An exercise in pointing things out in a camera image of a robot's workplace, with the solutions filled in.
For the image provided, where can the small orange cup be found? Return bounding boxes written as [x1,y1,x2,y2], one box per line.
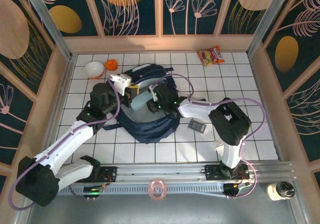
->
[104,59,119,71]

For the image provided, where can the clear case with black contents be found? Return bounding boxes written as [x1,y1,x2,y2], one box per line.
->
[187,118,207,134]

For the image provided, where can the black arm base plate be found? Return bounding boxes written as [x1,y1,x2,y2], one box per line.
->
[204,164,251,182]
[98,166,118,183]

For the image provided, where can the navy blue backpack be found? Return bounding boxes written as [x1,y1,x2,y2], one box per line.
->
[102,63,181,144]

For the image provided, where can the pink tape roll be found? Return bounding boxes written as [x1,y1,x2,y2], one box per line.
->
[147,179,167,202]

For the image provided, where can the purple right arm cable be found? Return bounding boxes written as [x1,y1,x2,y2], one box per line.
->
[149,73,266,200]

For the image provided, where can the white orange bowl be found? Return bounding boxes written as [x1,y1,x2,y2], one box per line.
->
[83,61,105,79]

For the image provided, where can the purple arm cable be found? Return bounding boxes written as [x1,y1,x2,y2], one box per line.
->
[149,73,266,200]
[8,78,122,211]

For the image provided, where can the orange snack packet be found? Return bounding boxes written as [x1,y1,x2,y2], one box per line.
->
[196,45,225,67]

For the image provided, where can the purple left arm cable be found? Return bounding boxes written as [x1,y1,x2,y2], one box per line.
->
[8,78,122,211]

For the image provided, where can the grey metal frame post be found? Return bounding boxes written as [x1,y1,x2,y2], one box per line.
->
[246,0,301,56]
[20,0,76,61]

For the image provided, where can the black controller board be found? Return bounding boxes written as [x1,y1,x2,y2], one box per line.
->
[83,185,104,199]
[223,183,252,199]

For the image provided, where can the light blue pencil case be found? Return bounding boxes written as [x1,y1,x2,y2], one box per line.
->
[131,93,152,111]

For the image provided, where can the aluminium mounting rail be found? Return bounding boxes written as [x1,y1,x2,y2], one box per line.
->
[59,161,296,183]

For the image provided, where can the grey slotted cable duct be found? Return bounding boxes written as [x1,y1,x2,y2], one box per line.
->
[58,185,226,196]

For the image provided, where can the white bottle with black cap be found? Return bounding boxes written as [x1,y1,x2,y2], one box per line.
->
[266,181,296,201]

